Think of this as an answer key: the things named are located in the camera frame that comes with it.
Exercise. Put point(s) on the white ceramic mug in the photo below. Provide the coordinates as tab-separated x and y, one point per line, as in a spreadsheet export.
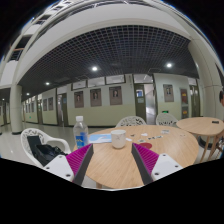
118	138

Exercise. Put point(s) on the black phone on far table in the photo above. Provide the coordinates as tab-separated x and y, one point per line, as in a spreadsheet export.
215	122

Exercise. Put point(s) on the white chair back right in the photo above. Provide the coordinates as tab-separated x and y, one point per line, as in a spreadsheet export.
166	119

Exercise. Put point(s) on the red round coaster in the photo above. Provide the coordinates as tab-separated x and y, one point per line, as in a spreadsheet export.
146	145

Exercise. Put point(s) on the person at right edge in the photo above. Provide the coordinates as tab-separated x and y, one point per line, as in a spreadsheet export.
221	97

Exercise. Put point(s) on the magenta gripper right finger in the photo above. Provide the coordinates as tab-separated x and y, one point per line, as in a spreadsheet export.
153	166

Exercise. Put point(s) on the clear plastic water bottle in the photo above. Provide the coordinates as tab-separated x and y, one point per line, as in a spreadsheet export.
80	131

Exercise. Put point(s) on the white chair behind table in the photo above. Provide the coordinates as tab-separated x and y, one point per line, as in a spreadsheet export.
131	121

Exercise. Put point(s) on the black bag on chair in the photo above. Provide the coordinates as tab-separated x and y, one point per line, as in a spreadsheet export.
44	153

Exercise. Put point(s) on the white plastic chair left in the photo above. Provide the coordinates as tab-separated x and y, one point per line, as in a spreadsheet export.
44	138

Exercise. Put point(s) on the blue white paper sheet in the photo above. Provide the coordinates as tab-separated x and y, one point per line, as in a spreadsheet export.
100	138

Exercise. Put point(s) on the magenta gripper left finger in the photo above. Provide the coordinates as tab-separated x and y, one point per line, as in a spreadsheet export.
73	166

